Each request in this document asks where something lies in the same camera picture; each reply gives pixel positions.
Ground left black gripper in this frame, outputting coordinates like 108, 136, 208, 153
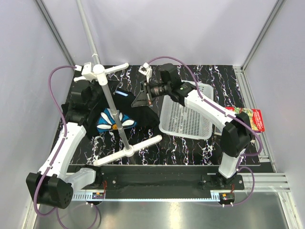
88, 73, 120, 109

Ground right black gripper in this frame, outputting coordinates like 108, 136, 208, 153
132, 80, 171, 107

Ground black daisy print t-shirt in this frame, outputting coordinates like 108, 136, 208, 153
61, 84, 161, 140

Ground light blue clothes hanger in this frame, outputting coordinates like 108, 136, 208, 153
108, 73, 131, 97

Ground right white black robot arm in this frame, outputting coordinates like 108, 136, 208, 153
132, 63, 252, 189

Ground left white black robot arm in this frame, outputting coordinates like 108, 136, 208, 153
26, 109, 103, 216

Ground grey white garment rack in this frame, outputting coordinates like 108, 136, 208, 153
76, 0, 162, 167

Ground white plastic mesh basket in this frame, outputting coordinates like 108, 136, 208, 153
159, 95, 213, 140

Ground black marbled table mat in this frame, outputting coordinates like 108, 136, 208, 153
47, 64, 262, 166

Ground red cover book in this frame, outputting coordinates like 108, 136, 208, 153
225, 107, 265, 133

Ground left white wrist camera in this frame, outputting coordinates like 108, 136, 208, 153
73, 62, 97, 82

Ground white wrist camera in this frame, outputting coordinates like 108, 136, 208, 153
73, 62, 97, 82
138, 62, 152, 83

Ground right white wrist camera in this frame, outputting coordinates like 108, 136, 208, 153
138, 62, 152, 83

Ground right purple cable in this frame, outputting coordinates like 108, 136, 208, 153
146, 56, 264, 206

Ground purple cable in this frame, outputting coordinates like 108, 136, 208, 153
33, 65, 101, 229
146, 56, 264, 206

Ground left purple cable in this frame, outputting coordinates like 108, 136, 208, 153
33, 65, 101, 229

